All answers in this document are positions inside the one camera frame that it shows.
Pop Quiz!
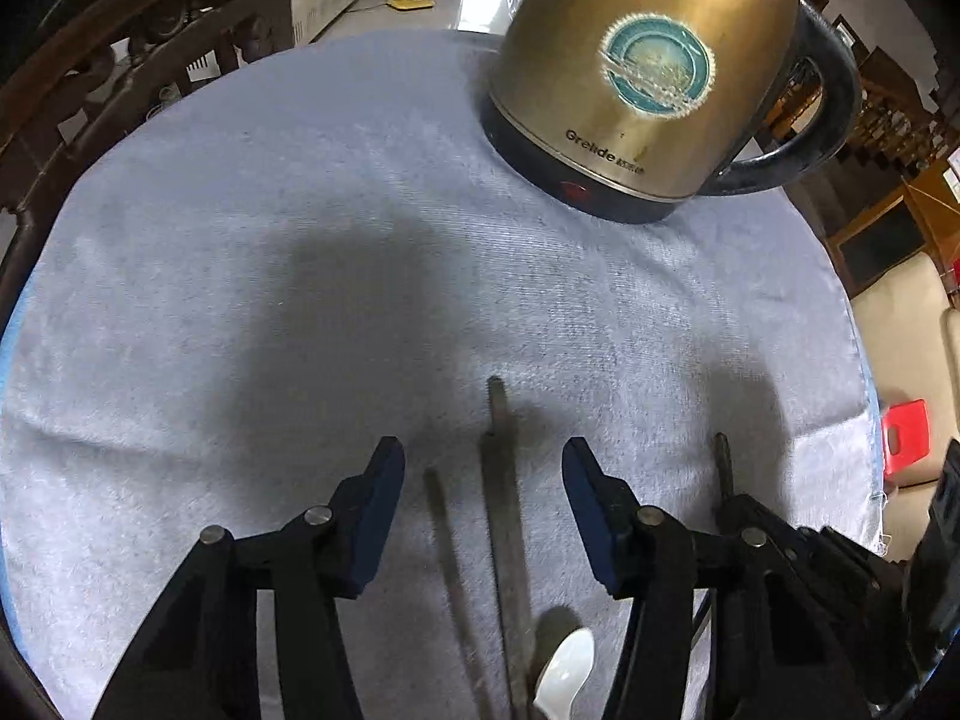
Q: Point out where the white plastic spoon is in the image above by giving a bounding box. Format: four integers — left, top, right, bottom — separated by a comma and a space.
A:
532, 628, 596, 720

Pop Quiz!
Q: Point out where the dark chopstick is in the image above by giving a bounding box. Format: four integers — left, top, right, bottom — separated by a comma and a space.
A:
480, 376, 534, 718
423, 468, 494, 718
713, 433, 736, 504

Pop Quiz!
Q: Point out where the wooden furniture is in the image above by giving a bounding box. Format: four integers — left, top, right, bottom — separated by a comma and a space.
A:
786, 16, 958, 296

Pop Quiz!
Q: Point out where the grey towel cloth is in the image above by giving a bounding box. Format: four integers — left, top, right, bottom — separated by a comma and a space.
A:
2, 31, 882, 718

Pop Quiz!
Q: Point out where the brass electric kettle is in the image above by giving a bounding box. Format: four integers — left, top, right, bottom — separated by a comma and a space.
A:
482, 0, 861, 224

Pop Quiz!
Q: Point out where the dark carved wooden chair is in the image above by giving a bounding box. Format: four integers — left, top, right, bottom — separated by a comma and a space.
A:
2, 0, 295, 316

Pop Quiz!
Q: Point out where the red plastic stool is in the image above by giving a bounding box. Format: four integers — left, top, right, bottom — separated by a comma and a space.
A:
880, 400, 931, 479

